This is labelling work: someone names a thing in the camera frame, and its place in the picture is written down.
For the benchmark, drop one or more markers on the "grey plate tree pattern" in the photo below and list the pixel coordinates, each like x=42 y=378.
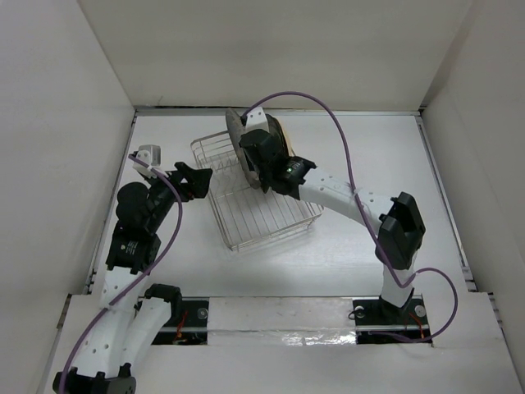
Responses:
x=235 y=129

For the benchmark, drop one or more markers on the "beige plate leaf pattern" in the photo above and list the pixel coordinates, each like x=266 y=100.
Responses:
x=288 y=145

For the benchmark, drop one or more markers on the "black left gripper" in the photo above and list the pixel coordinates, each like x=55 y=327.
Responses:
x=196 y=180

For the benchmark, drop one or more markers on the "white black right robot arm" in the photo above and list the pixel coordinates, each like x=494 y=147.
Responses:
x=395 y=222

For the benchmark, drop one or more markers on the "cream plate black striped rim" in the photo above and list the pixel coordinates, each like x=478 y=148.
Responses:
x=277 y=131

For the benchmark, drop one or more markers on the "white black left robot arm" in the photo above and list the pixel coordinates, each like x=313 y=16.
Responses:
x=131 y=312

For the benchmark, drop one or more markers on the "steel wire dish rack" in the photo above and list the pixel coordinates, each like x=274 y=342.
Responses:
x=246 y=216

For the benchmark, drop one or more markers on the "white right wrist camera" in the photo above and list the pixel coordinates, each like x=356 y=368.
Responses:
x=255 y=119

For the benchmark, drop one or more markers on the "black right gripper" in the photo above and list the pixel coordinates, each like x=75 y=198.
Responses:
x=251 y=165

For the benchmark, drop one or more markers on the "silver front table rail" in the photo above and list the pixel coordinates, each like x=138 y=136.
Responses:
x=293 y=321

